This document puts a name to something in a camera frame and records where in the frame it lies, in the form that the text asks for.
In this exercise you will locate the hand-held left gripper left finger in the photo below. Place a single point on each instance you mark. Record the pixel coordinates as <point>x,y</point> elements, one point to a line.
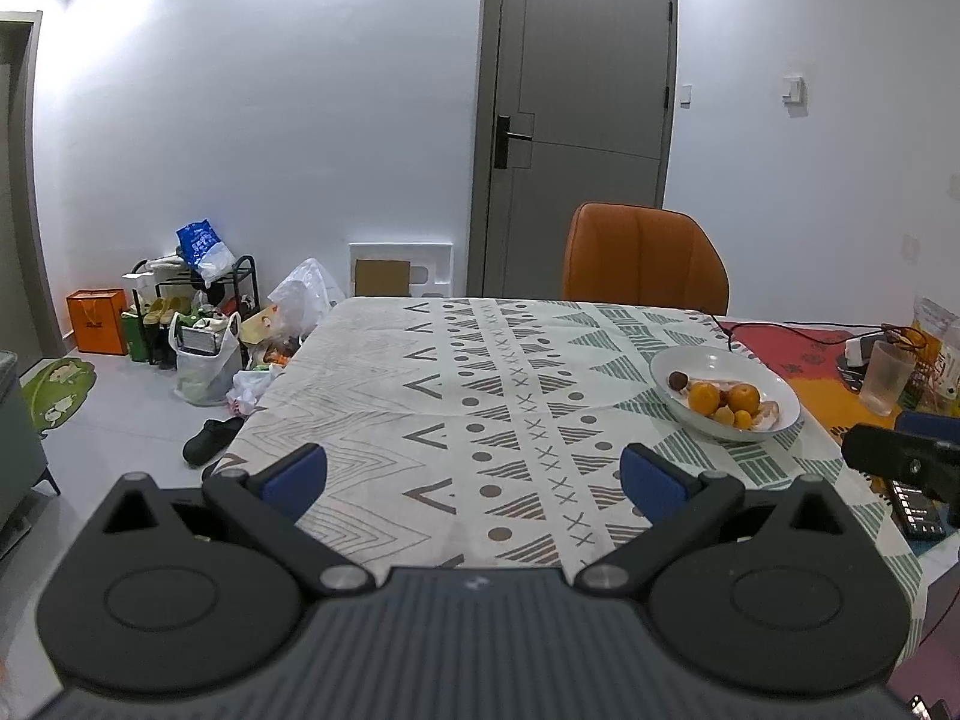
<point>296,480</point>

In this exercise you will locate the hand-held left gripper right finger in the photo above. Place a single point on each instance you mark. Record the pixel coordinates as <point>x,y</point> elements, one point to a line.
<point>651,484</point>

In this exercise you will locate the blue plastic bag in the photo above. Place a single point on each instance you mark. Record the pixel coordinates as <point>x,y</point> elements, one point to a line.
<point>201,247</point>

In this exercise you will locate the white charger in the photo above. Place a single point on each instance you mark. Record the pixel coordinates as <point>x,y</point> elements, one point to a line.
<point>859,349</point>

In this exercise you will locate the green floor rug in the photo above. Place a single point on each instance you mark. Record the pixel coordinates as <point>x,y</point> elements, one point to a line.
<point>56,394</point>

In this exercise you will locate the patterned tablecloth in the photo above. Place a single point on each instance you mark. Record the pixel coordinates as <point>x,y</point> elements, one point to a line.
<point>487,390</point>

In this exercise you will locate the grey side door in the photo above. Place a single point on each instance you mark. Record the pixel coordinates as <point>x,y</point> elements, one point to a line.
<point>15,165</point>

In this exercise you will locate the white wall socket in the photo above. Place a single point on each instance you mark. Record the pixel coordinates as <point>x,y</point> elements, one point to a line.
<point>910,248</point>

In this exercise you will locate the white plastic bag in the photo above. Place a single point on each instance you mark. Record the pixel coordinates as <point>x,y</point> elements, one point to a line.
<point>251,390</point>
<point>199,375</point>
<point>304,296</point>

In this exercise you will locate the cardboard piece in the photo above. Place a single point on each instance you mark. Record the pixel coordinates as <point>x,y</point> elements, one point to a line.
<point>382,277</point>

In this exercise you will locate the black phone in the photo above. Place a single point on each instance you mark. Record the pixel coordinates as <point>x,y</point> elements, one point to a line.
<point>921,510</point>

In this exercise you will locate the white bowl of fruit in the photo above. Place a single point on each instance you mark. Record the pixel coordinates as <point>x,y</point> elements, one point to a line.
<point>675,409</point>

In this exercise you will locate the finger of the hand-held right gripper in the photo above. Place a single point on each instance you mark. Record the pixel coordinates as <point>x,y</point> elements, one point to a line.
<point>930,422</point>
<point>892,457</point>

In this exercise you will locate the white foam packaging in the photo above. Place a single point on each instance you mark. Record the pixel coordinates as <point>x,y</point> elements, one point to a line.
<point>435,262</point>

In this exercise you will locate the black shoe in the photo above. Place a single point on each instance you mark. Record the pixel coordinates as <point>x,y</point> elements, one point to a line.
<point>210,441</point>

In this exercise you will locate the clear plastic cup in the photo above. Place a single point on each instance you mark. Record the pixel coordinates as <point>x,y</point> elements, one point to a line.
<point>886,382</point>

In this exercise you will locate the black shoe rack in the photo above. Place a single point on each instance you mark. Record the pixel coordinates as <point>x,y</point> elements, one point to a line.
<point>247,277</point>

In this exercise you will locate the orange paper bag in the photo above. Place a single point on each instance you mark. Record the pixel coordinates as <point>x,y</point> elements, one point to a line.
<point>97,322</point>

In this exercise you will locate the clear snack packet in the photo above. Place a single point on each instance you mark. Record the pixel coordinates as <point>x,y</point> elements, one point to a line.
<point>936,330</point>

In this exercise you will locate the peeled pomelo segment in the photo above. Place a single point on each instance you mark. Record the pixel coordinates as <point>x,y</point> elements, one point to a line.
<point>769,414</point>

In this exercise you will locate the green box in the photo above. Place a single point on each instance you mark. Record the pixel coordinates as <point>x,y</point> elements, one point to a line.
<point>136,334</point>

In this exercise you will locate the orange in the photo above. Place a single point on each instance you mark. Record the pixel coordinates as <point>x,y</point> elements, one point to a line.
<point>744,396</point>
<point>705,399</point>

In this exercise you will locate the orange chair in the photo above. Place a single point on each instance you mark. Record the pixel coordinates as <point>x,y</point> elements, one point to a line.
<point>645,255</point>

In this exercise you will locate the red and orange mat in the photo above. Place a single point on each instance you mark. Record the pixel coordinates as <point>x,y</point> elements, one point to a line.
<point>802,360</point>

